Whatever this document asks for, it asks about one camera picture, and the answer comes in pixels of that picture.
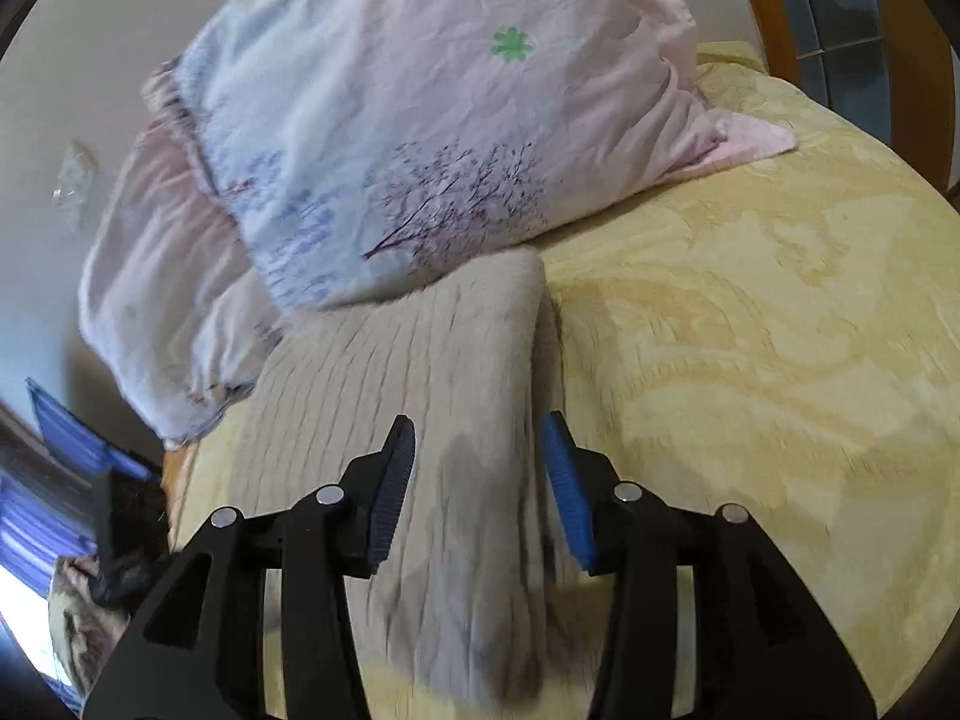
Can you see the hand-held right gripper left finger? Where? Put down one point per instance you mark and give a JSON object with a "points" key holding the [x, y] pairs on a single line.
{"points": [[390, 499]]}

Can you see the dark cloth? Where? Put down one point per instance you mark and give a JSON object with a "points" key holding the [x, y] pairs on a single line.
{"points": [[127, 532]]}

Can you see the tree print pillow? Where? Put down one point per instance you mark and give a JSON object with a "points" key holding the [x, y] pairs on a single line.
{"points": [[420, 112]]}

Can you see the window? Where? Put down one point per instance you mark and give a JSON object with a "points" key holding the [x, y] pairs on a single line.
{"points": [[52, 510]]}

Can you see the pink floral pillow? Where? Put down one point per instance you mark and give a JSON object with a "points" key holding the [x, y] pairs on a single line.
{"points": [[161, 285]]}

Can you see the yellow patterned bed sheet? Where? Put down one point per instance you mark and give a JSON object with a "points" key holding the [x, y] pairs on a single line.
{"points": [[750, 352]]}

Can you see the wooden bed headboard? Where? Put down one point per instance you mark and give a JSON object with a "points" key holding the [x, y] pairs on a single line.
{"points": [[840, 7]]}

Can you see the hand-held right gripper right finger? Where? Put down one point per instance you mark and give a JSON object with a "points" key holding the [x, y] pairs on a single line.
{"points": [[566, 495]]}

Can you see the patterned brown cloth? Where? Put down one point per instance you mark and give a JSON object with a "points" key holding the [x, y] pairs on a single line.
{"points": [[86, 622]]}

